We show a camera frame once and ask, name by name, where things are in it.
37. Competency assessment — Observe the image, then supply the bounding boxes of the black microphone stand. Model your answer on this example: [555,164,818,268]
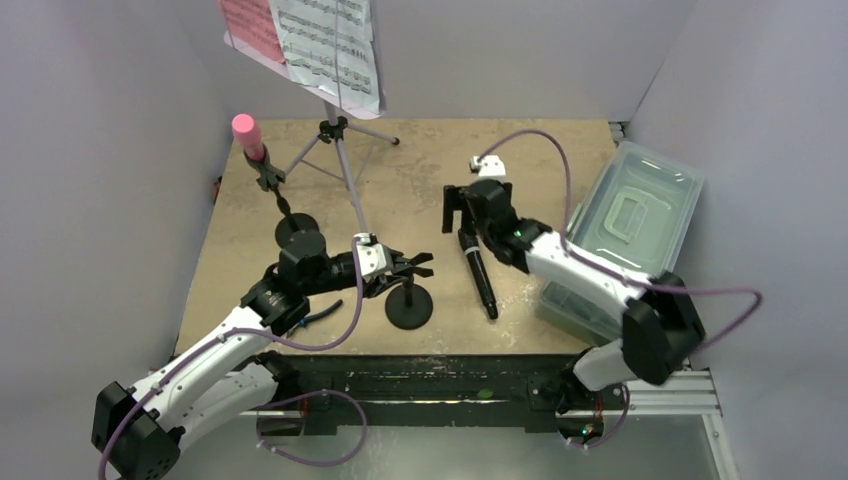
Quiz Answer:
[384,277,434,330]
[244,143,319,247]

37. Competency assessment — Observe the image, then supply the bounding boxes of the black marker pen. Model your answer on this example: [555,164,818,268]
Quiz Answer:
[457,228,499,320]

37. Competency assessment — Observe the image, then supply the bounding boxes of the lilac music stand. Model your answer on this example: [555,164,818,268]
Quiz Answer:
[218,1,400,231]

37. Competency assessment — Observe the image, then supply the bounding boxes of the white sheet music page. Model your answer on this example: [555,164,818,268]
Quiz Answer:
[270,0,382,117]

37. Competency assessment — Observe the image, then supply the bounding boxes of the pink toy microphone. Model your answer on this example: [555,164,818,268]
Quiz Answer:
[231,113,266,163]

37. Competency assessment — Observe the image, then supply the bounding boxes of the pink sheet music page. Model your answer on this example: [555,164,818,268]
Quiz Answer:
[218,0,285,64]

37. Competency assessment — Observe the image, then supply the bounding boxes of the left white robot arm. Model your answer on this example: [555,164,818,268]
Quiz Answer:
[92,230,433,479]

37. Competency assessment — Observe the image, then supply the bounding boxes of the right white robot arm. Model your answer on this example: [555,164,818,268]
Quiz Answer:
[442,179,706,407]

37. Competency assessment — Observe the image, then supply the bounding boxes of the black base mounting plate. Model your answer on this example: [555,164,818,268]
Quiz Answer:
[165,354,684,439]

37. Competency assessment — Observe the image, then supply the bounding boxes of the clear plastic storage box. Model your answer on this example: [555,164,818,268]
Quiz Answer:
[541,141,705,346]

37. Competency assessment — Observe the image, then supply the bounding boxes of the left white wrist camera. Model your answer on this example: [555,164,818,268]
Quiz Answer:
[352,232,392,281]

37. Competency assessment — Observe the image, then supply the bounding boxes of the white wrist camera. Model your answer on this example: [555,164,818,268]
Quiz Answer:
[352,232,392,281]
[469,154,507,182]

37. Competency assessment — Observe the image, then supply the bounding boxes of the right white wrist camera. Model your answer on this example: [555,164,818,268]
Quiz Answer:
[469,154,507,182]

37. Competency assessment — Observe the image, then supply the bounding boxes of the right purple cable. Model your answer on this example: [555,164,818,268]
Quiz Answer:
[476,129,764,452]

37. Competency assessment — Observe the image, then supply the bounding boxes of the blue handled pliers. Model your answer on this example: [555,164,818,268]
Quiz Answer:
[297,299,344,328]

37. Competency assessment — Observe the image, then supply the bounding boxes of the aluminium rail frame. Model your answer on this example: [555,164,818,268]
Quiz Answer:
[122,119,740,480]

